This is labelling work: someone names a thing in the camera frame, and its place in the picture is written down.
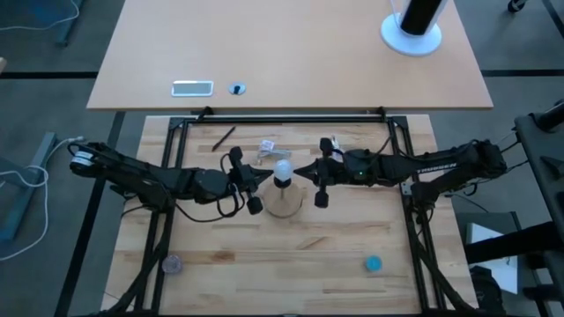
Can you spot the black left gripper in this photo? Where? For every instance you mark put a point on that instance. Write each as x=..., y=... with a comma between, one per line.
x=240, y=178

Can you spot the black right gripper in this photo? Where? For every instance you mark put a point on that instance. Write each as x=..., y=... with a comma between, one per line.
x=330, y=169

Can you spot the white lightbulb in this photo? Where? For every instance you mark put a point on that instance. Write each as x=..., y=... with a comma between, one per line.
x=283, y=169

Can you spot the round wooden base with socket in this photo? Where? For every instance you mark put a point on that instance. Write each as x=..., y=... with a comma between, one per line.
x=284, y=202

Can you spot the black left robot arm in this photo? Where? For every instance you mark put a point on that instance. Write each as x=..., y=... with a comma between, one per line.
x=132, y=169

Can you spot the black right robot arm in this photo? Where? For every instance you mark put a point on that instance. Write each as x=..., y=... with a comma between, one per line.
x=440, y=165

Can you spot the small white pink tag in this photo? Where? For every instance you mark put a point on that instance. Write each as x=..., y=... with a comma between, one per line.
x=337, y=147

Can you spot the black pen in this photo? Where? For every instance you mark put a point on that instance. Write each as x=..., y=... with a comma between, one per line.
x=224, y=138

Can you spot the small round blue object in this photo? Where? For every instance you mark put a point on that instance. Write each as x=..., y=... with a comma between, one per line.
x=237, y=88

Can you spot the blue round cap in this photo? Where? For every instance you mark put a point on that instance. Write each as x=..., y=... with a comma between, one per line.
x=373, y=263

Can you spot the clear grey round disc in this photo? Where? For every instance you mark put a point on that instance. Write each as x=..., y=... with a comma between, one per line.
x=172, y=264

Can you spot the large tan desk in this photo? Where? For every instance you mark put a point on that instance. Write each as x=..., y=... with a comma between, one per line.
x=286, y=44

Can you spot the white stand with black column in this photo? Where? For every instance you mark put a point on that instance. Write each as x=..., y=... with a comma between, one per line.
x=412, y=37

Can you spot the white box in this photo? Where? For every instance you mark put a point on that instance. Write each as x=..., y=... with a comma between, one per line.
x=498, y=268

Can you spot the black backpack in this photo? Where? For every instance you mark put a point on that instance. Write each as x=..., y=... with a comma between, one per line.
x=487, y=290

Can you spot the black equipment stand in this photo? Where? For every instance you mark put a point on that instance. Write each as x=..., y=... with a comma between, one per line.
x=542, y=149

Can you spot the blue grey desk foot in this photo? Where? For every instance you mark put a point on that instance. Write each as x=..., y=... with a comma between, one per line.
x=17, y=211

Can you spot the black chair caster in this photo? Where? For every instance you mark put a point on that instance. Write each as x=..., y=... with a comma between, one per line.
x=514, y=5

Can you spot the black aluminium table frame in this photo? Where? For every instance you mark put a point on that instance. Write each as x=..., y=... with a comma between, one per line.
x=282, y=119

